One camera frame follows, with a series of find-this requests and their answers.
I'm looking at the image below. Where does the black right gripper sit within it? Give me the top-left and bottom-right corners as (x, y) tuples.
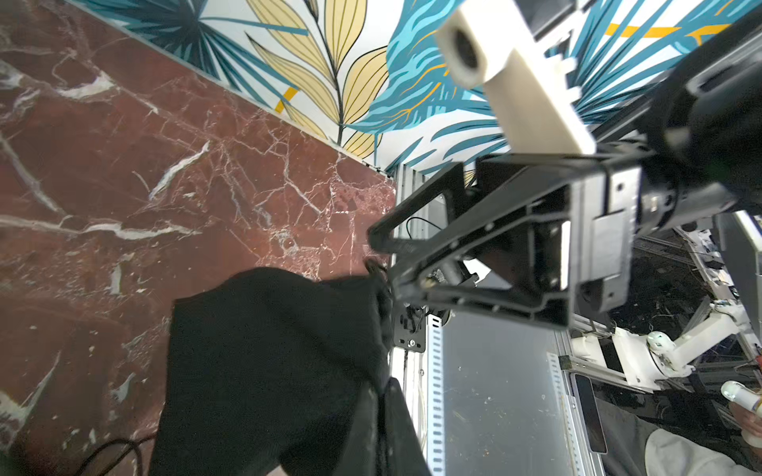
(367, 154), (643, 328)

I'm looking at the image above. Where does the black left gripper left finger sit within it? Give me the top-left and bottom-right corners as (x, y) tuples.
(333, 384), (379, 476)

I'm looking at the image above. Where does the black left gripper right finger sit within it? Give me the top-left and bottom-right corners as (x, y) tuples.
(382, 378), (431, 476)

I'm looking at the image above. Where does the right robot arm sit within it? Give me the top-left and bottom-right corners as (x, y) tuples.
(368, 1), (761, 330)

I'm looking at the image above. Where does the person's hand at edge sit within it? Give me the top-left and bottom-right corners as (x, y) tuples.
(728, 403), (762, 438)

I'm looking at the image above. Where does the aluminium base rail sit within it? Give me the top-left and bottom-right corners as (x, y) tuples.
(386, 159), (762, 476)

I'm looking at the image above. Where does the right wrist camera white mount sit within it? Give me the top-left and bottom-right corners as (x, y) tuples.
(436, 1), (597, 156)

